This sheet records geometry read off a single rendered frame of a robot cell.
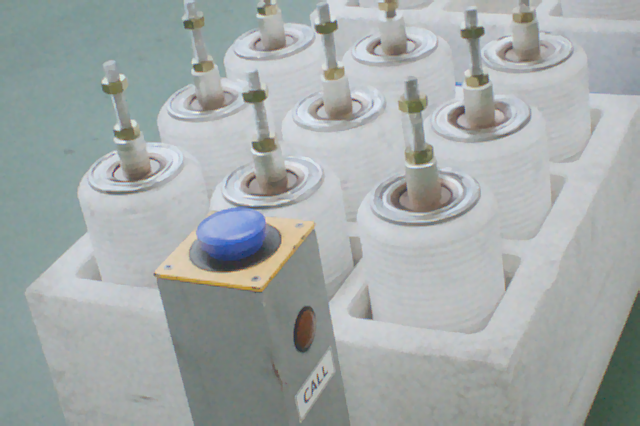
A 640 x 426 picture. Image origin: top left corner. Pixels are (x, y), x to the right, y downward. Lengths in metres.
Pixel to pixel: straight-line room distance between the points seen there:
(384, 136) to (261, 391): 0.31
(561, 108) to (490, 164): 0.13
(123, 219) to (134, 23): 1.09
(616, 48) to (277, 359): 0.66
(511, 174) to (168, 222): 0.26
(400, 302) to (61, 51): 1.18
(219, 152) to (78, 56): 0.92
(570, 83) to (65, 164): 0.76
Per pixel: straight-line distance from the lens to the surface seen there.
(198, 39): 1.03
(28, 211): 1.51
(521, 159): 0.93
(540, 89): 1.02
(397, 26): 1.08
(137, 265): 0.96
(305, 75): 1.12
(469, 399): 0.85
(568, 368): 0.97
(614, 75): 1.29
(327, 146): 0.97
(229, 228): 0.71
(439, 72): 1.08
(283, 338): 0.71
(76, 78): 1.85
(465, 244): 0.84
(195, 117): 1.03
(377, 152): 0.98
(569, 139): 1.05
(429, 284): 0.84
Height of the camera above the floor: 0.68
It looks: 30 degrees down
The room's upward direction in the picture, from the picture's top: 10 degrees counter-clockwise
